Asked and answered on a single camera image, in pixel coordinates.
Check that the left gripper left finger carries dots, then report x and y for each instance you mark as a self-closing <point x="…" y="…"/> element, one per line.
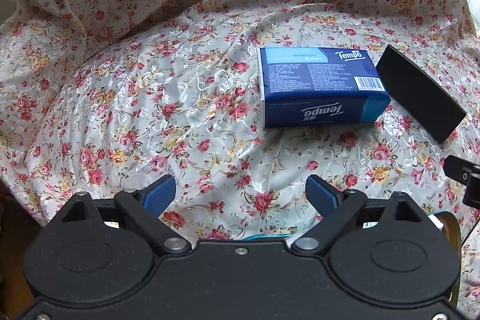
<point x="141" y="211"/>

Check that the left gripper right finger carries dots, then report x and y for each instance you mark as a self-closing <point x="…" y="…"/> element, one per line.
<point x="339" y="211"/>

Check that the gold teal metal tin tray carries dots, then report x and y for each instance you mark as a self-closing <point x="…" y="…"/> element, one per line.
<point x="444" y="221"/>

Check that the blue Tempo tissue pack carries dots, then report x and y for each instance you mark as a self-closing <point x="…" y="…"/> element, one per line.
<point x="310" y="86"/>

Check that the floral fabric cover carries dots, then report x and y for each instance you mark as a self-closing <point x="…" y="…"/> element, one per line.
<point x="102" y="95"/>

